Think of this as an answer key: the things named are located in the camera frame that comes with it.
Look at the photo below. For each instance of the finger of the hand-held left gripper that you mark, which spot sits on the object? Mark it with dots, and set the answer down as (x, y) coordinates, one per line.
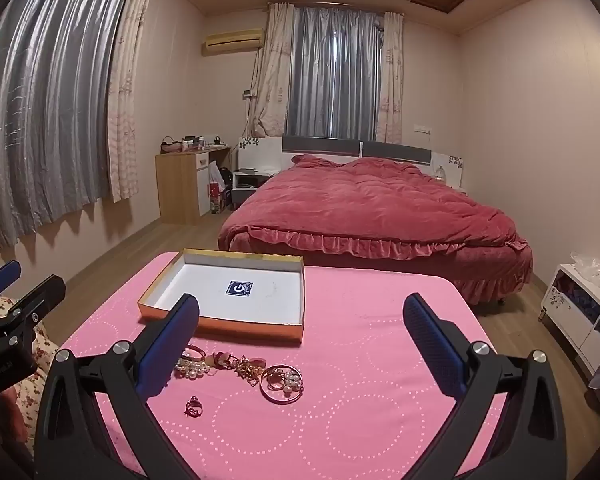
(0, 276)
(35, 297)

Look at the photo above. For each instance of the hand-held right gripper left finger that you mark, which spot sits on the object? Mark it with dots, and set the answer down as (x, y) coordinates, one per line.
(167, 345)

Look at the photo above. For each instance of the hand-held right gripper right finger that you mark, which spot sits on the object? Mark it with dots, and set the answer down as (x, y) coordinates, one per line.
(432, 340)

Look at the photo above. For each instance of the pink flower earring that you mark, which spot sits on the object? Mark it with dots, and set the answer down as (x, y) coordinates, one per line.
(221, 359)

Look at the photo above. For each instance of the shallow cardboard box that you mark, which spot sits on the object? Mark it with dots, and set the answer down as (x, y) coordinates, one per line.
(205, 280)

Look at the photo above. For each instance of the gold bangle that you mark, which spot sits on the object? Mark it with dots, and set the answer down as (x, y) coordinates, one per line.
(275, 400)

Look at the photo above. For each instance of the pearl cluster earrings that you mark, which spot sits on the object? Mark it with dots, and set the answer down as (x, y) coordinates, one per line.
(292, 382)

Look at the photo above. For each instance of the floral sofa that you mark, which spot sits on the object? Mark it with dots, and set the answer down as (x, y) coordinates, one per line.
(30, 400)

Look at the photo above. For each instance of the round bed with red skirt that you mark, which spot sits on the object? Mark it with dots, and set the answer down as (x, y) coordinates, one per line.
(430, 272)

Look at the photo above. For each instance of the pink dotted tablecloth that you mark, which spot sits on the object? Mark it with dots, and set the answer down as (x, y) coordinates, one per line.
(355, 375)

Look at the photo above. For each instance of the white low cabinet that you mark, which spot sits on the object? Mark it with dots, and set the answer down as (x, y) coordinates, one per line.
(575, 320)

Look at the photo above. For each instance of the red paper bag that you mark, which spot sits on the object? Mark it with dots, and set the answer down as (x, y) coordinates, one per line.
(217, 199)

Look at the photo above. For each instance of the red quilt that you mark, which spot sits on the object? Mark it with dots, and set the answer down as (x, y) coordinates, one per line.
(360, 200)

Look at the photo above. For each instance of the wooden desk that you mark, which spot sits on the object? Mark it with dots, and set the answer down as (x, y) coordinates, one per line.
(180, 185)

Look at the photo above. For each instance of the clear bottle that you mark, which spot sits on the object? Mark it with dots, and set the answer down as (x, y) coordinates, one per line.
(440, 172)

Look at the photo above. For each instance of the crumpled clear plastic bag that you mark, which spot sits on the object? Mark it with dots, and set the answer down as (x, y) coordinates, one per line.
(587, 267)

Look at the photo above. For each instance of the large grey curtain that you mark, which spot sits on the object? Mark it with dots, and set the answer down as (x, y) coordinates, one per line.
(45, 110)

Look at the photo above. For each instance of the white plastic bag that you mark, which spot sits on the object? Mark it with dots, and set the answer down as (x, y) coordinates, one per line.
(213, 172)

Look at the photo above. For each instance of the white nightstand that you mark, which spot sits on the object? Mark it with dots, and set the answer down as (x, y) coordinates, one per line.
(247, 185)

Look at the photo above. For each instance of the small woven basket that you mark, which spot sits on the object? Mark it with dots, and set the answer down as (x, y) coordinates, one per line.
(169, 146)

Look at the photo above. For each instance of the long cream floral curtain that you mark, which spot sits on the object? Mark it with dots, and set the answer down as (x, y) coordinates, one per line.
(130, 110)

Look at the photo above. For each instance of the white and grey headboard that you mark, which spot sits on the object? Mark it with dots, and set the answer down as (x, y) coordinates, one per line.
(330, 146)

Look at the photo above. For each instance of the small grey curtain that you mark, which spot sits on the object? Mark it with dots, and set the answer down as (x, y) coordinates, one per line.
(335, 75)

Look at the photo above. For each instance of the wall air conditioner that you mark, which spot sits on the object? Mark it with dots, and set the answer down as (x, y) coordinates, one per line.
(232, 42)

